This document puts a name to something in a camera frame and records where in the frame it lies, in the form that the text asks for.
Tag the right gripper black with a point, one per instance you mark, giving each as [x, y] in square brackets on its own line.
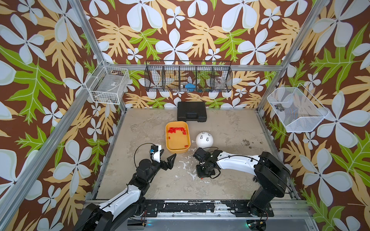
[200, 174]

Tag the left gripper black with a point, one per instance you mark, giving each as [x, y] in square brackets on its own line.
[168, 164]

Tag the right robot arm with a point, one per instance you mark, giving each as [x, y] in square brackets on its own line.
[266, 169]

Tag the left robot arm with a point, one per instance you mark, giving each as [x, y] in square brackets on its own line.
[111, 214]

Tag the white sphere with screws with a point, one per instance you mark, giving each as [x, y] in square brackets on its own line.
[204, 140]

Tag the yellow plastic tray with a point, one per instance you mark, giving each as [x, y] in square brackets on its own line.
[177, 143]

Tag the red sleeve pile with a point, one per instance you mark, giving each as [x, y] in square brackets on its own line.
[173, 130]

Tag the black plastic tool case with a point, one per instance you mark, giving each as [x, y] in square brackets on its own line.
[191, 111]

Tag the white mesh basket right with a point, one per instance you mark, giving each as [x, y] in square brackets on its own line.
[297, 108]

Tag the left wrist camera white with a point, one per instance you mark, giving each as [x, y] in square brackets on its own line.
[155, 152]

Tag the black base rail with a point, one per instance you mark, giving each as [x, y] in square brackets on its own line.
[239, 208]

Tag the black wire wall basket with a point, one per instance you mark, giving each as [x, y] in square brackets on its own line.
[188, 76]

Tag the white wire basket left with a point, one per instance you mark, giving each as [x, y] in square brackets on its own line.
[107, 84]

